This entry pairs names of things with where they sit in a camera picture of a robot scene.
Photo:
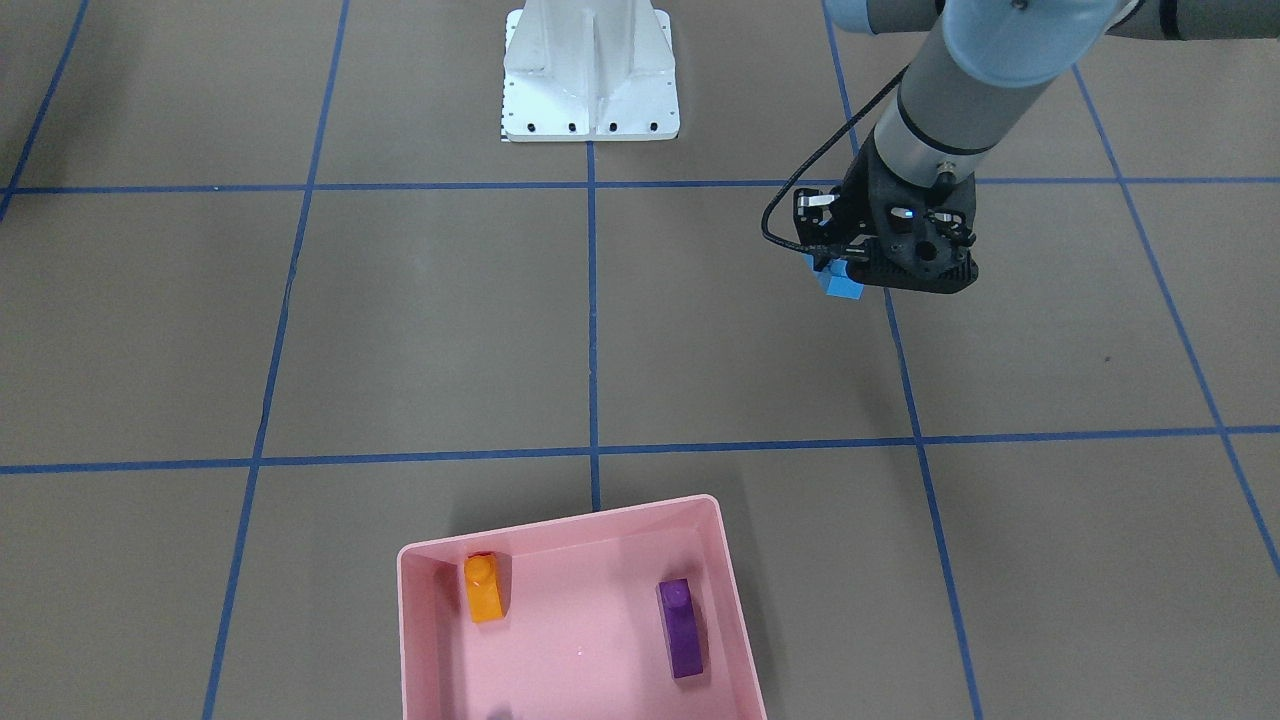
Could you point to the blue toy block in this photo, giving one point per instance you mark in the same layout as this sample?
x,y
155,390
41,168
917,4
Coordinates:
x,y
834,279

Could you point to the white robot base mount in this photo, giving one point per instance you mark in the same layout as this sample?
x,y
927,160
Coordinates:
x,y
589,71

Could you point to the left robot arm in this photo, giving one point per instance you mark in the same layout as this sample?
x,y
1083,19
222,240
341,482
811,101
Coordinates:
x,y
982,65

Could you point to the orange toy block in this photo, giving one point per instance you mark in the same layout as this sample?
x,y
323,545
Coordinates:
x,y
482,581

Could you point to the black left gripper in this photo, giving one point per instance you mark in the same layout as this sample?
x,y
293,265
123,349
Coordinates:
x,y
860,194

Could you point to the pink plastic box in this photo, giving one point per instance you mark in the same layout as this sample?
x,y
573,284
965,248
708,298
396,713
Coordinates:
x,y
582,636

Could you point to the purple toy block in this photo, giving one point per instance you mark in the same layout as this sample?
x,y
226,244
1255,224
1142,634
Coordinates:
x,y
681,628

